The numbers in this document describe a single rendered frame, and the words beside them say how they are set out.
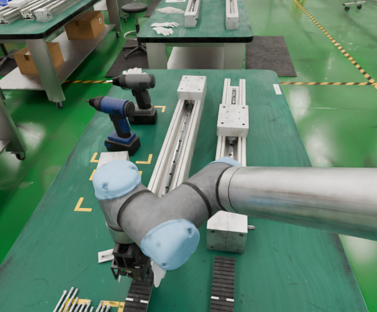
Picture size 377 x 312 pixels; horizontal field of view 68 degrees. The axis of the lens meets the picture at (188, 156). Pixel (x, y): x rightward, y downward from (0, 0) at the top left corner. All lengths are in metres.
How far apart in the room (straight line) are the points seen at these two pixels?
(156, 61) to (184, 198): 2.16
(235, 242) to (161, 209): 0.38
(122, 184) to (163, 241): 0.11
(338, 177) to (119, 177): 0.30
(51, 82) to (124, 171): 2.67
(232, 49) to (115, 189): 2.11
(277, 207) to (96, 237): 0.61
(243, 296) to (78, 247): 0.46
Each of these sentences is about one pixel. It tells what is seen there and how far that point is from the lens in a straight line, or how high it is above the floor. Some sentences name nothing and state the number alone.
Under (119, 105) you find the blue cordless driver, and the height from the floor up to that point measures 0.99.
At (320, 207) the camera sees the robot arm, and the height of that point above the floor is 1.23.
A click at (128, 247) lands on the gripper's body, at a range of 0.58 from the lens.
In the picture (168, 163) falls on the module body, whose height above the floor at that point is 0.82.
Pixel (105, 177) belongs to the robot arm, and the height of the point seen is 1.16.
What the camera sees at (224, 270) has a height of 0.81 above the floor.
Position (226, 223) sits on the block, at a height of 0.87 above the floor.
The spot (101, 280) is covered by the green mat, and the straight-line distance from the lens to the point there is 0.80.
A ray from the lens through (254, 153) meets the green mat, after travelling 1.09.
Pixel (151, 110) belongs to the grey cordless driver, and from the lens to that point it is 1.23.
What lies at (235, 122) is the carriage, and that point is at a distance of 1.03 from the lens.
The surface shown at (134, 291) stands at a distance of 0.73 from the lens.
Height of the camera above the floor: 1.47
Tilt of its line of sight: 40 degrees down
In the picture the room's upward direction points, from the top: 2 degrees counter-clockwise
